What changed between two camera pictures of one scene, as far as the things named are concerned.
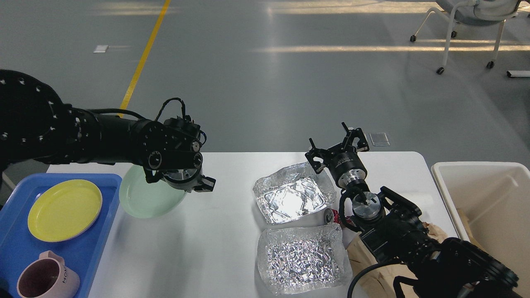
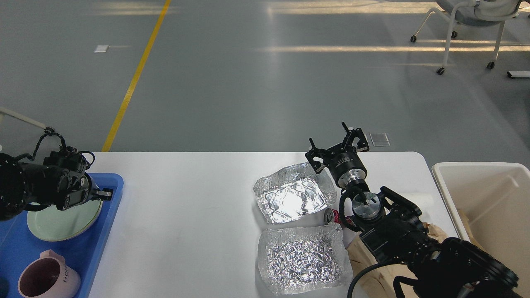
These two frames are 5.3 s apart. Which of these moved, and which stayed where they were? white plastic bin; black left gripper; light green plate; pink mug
Moved: light green plate; black left gripper
Stayed: pink mug; white plastic bin
